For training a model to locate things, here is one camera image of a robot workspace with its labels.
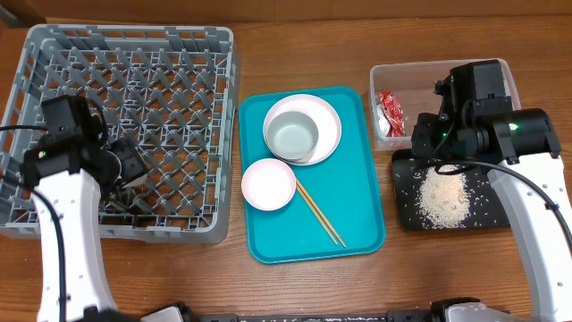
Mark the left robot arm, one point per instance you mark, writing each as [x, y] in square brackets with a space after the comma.
[67, 180]

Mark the wooden chopstick upper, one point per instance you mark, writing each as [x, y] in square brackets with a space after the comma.
[327, 221]

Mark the wooden chopstick lower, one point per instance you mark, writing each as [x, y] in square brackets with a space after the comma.
[314, 210]

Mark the grey dishwasher rack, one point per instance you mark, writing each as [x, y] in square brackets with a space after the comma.
[171, 90]

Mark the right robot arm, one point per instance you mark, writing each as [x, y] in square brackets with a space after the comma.
[520, 153]

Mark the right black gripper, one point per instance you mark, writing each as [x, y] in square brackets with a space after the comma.
[423, 132]

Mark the clear plastic bin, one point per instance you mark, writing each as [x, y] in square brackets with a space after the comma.
[413, 85]

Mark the grey-green bowl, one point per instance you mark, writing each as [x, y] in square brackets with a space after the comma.
[291, 135]

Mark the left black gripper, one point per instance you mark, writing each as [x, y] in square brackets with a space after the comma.
[137, 165]

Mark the pile of white rice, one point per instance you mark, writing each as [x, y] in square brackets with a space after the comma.
[444, 199]

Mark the red snack wrapper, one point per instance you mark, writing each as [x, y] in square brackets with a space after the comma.
[393, 112]

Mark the teal plastic tray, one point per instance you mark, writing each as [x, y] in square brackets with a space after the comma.
[344, 186]

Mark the pink-white small bowl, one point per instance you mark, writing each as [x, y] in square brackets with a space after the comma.
[268, 184]

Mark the white round plate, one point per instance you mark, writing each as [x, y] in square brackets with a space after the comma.
[325, 117]

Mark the wooden chopstick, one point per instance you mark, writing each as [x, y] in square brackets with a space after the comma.
[327, 221]
[314, 210]

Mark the white tissue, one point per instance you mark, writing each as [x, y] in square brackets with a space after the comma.
[383, 123]

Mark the black rectangular tray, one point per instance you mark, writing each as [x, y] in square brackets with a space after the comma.
[404, 201]

